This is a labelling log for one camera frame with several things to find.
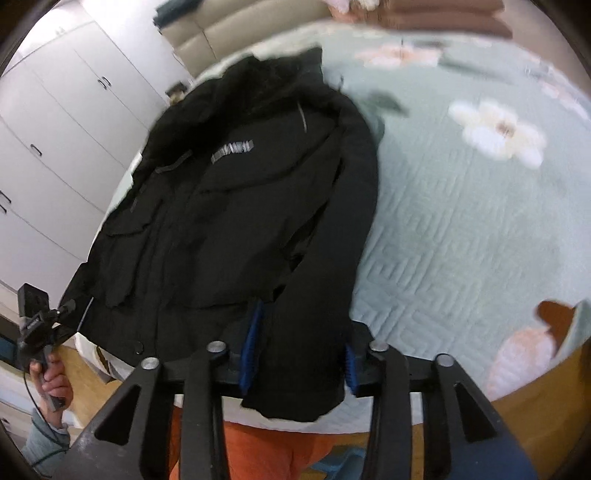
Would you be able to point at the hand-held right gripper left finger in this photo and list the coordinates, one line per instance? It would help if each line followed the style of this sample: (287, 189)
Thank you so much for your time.
(251, 350)

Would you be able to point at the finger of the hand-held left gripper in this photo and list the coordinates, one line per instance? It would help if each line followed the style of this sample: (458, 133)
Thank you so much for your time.
(67, 308)

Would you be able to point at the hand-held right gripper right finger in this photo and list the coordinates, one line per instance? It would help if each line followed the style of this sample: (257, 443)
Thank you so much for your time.
(351, 369)

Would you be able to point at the black hooded jacket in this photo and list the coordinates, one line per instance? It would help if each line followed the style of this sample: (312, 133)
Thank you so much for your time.
(231, 207)

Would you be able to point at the person's left forearm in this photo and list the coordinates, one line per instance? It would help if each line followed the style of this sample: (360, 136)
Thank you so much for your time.
(44, 438)

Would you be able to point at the dark folded clothes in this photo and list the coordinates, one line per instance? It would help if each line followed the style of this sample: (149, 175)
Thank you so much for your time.
(178, 11)

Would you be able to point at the person's left hand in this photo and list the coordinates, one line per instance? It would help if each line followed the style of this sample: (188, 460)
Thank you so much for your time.
(57, 383)

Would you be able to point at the colourful floor mat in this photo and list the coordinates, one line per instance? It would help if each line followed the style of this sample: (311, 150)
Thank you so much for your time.
(339, 464)

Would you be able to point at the person's orange pants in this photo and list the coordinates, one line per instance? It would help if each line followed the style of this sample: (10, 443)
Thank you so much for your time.
(268, 452)

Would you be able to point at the white wardrobe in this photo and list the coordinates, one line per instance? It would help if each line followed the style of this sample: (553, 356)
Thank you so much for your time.
(60, 138)

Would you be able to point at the floral green bedspread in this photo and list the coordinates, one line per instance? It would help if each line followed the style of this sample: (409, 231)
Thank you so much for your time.
(461, 230)

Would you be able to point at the beige padded headboard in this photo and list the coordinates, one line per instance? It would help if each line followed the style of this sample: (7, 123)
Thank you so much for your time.
(207, 32)

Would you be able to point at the folded pink quilt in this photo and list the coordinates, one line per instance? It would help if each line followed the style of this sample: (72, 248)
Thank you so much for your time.
(438, 18)

